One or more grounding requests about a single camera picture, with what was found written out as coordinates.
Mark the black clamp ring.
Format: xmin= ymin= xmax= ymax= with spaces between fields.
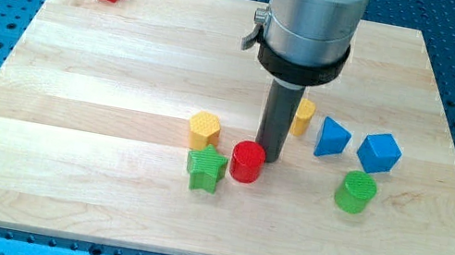
xmin=235 ymin=22 xmax=353 ymax=94

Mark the green cylinder block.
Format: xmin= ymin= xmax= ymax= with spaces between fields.
xmin=334 ymin=170 xmax=377 ymax=214

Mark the blue triangle block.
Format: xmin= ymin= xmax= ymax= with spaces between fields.
xmin=314 ymin=116 xmax=351 ymax=157

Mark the wooden board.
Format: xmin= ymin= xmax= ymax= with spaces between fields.
xmin=0 ymin=0 xmax=455 ymax=255

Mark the blue cube block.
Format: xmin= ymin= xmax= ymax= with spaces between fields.
xmin=357 ymin=133 xmax=402 ymax=174

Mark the red cylinder block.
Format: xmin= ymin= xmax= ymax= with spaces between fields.
xmin=229 ymin=140 xmax=266 ymax=184

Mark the green star block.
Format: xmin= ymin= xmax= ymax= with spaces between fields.
xmin=186 ymin=144 xmax=228 ymax=193

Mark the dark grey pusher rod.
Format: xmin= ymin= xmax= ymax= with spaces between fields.
xmin=255 ymin=79 xmax=305 ymax=164

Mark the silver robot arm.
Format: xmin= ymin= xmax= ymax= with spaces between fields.
xmin=254 ymin=0 xmax=369 ymax=67

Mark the yellow rounded block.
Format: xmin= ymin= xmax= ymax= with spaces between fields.
xmin=289 ymin=98 xmax=316 ymax=136

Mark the yellow hexagon block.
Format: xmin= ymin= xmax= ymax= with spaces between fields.
xmin=189 ymin=111 xmax=221 ymax=151

